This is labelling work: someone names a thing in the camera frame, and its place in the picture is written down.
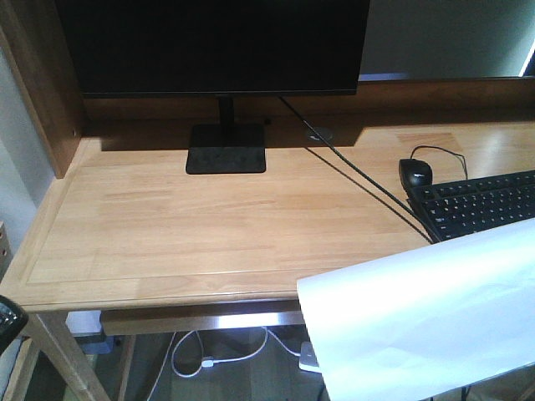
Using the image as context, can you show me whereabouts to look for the white paper sheets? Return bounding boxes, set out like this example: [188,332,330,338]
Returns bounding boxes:
[298,220,534,400]

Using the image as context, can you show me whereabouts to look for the black stapler with orange label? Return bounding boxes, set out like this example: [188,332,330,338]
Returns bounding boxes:
[0,296,28,353]

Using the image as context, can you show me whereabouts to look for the wooden desk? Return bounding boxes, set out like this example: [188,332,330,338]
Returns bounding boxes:
[0,0,535,401]

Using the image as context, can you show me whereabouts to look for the black computer mouse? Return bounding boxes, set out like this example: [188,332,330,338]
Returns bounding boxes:
[399,158,433,190]

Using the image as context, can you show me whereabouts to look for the black monitor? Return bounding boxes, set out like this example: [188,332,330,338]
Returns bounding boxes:
[55,1,369,175]

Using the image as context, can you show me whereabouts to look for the black keyboard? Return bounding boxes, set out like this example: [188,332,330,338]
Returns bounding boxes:
[408,170,534,241]

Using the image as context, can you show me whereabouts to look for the black monitor cable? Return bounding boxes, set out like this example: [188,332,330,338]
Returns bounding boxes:
[278,96,434,244]

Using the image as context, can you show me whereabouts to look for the long white floor cable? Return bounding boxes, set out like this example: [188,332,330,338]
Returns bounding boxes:
[145,325,306,401]

